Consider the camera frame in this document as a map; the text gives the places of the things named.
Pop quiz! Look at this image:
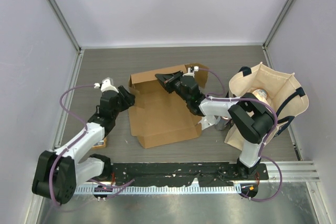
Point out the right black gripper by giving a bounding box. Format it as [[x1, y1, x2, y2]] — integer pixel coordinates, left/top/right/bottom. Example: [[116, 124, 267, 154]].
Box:
[[155, 71, 190, 104]]

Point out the brown cardboard box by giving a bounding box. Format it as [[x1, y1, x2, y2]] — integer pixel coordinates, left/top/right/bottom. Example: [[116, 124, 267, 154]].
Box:
[[128, 63, 208, 148]]

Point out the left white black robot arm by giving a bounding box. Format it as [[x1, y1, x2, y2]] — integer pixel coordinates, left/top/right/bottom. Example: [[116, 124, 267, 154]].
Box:
[[31, 86, 135, 206]]

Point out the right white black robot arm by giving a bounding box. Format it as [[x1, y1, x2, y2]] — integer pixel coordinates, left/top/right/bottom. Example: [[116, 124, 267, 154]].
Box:
[[155, 66, 278, 179]]

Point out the yellow sponge with blue label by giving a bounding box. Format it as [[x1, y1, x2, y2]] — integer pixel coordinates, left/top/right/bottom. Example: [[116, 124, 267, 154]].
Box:
[[91, 137, 107, 150]]

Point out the clear plastic sachet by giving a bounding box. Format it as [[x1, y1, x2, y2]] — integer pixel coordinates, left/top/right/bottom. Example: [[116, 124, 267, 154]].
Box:
[[198, 116, 217, 131]]

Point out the silver red drink can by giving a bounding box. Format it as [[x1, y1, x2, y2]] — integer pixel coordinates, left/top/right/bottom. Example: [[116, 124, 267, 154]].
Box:
[[215, 116, 234, 131]]

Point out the peach tube in bag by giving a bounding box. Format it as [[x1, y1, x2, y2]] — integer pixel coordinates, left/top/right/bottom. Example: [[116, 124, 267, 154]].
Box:
[[252, 89, 269, 104]]

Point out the beige canvas tote bag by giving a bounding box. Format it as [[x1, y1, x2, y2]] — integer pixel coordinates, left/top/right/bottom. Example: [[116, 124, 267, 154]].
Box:
[[228, 63, 309, 143]]

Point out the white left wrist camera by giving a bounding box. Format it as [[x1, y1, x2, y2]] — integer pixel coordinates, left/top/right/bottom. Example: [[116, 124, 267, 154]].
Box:
[[94, 78, 118, 93]]

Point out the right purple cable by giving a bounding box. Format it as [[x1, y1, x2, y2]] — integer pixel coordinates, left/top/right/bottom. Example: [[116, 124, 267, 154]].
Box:
[[196, 67, 283, 202]]

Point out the purple cable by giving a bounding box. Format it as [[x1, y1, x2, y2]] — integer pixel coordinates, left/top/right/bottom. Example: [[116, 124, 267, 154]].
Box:
[[48, 83, 136, 207], [196, 67, 283, 202]]

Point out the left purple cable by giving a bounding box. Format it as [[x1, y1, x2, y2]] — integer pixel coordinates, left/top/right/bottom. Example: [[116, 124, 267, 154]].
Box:
[[48, 83, 136, 207]]

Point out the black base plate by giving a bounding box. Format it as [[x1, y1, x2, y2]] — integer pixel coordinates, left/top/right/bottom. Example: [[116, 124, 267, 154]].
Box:
[[93, 162, 269, 187]]

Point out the perforated cable duct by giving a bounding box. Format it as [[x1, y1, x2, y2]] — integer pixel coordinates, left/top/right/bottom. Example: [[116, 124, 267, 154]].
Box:
[[74, 183, 241, 196]]

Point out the aluminium frame rail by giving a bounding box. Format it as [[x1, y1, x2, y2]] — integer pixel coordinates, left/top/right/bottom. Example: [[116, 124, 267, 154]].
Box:
[[33, 162, 321, 184]]

